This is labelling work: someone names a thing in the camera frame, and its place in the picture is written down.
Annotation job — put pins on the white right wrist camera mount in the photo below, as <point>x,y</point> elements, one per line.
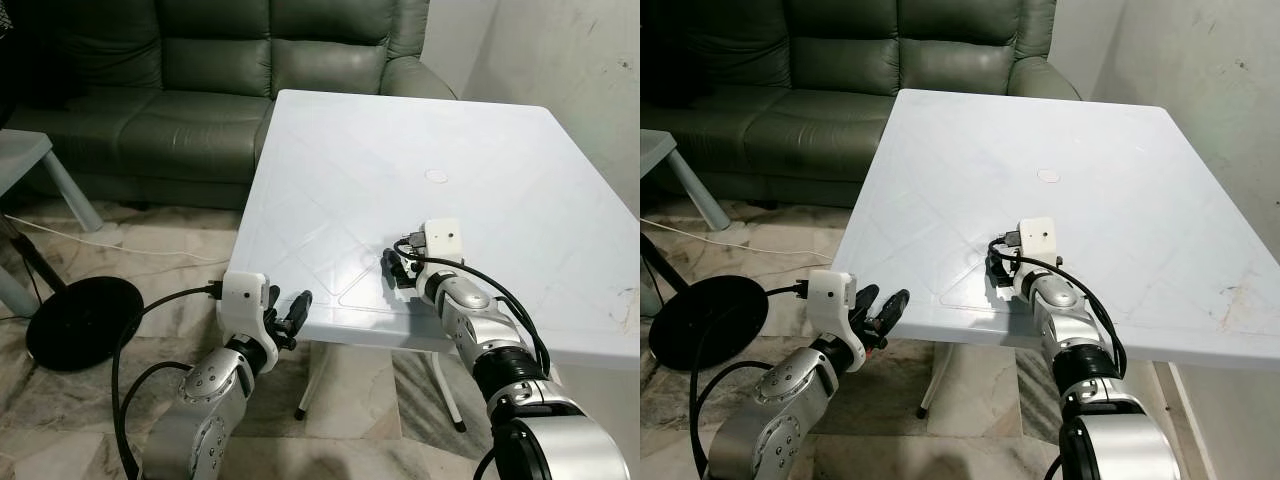
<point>1038,240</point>
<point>442,240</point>

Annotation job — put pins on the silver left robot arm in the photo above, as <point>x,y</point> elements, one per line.
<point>790,385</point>
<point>210,385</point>

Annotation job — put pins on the white plastic table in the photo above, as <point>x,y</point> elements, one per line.
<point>400,140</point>
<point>1100,130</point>

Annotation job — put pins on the black round stand base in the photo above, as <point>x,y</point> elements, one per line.
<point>705,325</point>
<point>85,325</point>

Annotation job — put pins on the white round table cap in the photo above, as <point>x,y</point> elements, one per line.
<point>1048,176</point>
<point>437,176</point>

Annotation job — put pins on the green leather sofa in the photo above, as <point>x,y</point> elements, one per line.
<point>800,120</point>
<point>200,120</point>

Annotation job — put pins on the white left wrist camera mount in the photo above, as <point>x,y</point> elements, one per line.
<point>240,300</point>
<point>830,300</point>

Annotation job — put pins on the grey plastic side table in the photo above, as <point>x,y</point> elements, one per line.
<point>20,160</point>
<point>655,155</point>

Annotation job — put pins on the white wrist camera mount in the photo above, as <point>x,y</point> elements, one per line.
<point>1038,240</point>
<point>442,240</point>
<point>240,300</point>
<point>830,300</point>

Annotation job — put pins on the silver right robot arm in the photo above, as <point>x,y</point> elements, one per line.
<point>1120,440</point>
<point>560,440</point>

